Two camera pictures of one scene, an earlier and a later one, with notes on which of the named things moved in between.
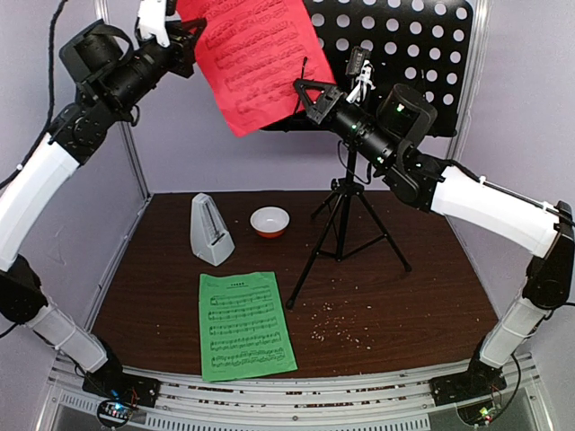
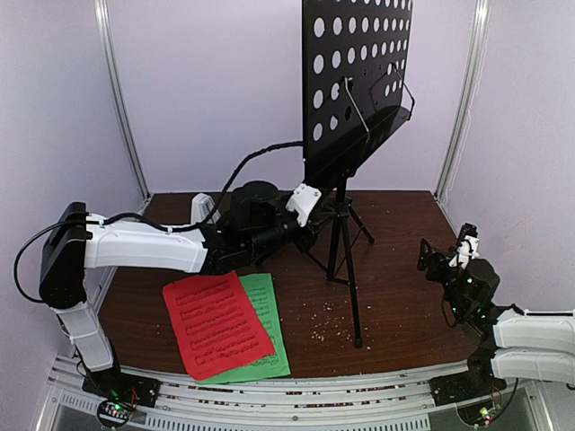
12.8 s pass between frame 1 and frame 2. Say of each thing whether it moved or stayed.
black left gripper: moved
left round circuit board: stayed
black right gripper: moved
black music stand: moved
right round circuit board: stayed
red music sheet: moved
